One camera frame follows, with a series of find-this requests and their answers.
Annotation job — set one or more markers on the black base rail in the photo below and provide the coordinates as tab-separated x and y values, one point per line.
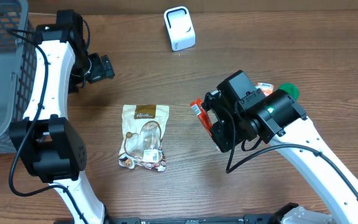
246	219

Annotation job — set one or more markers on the red snack stick packet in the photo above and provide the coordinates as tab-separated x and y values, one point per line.
202	115

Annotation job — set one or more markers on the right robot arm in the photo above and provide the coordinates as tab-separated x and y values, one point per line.
238	112

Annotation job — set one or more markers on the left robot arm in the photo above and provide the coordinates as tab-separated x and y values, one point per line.
50	152

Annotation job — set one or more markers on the orange tissue packet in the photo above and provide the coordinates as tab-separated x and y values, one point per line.
266	88

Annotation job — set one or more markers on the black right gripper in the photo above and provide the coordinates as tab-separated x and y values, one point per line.
219	137

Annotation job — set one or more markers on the dried food snack bag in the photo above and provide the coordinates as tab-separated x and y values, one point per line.
143	128

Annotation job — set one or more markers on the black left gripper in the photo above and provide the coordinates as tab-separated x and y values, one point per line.
105	68

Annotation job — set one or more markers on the grey plastic mesh basket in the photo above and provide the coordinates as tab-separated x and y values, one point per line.
17	67

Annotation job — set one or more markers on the green lid glass jar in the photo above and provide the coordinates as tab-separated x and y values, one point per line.
291	89

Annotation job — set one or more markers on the white barcode scanner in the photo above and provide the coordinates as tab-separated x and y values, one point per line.
179	28

